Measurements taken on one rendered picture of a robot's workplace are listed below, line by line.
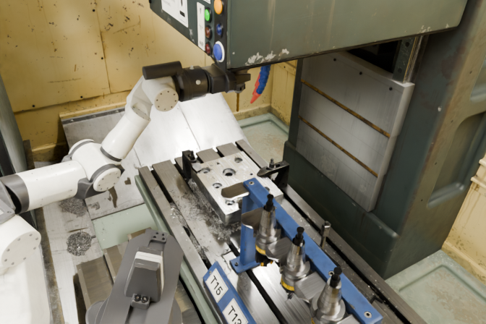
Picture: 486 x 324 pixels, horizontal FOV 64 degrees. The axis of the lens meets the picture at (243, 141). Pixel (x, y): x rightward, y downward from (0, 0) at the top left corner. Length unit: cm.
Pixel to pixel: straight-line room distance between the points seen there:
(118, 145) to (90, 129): 109
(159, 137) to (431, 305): 144
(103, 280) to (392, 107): 114
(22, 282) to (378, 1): 84
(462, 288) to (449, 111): 85
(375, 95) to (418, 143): 20
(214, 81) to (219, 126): 116
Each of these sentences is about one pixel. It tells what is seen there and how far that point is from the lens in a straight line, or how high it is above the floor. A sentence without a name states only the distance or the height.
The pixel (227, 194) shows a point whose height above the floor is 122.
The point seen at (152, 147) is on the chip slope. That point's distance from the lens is 206.
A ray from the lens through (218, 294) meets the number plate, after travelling 117.
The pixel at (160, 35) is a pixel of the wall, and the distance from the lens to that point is 210.
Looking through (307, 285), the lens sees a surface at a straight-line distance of 85.
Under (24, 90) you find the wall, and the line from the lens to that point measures 207.
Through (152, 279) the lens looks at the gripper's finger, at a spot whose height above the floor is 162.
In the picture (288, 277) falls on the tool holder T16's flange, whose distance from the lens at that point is 86.
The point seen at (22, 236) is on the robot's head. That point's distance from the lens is 70.
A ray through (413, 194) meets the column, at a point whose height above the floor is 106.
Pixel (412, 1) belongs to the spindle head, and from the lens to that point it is 96.
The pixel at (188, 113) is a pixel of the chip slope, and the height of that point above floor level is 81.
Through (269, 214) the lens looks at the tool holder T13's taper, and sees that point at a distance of 87.
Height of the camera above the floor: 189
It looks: 33 degrees down
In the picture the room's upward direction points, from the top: 2 degrees clockwise
